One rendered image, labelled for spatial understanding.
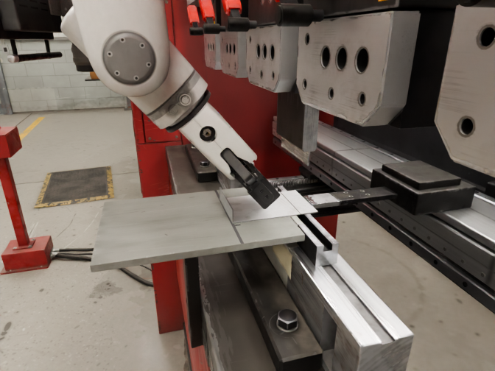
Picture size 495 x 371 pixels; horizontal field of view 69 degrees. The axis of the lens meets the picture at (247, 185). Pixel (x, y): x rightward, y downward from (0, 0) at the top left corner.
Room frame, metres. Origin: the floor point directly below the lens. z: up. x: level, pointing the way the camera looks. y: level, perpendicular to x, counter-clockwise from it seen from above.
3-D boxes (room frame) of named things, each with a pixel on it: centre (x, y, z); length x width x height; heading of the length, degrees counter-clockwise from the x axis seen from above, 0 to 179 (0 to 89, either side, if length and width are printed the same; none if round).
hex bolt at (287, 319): (0.35, -0.05, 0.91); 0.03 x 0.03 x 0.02
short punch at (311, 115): (0.50, -0.07, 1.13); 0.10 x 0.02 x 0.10; 15
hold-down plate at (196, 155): (1.07, 0.15, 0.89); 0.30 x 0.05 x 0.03; 15
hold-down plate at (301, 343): (0.45, -0.02, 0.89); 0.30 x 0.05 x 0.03; 15
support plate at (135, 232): (0.46, 0.08, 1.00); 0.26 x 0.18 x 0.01; 105
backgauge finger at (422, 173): (0.55, -0.22, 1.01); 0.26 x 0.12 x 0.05; 105
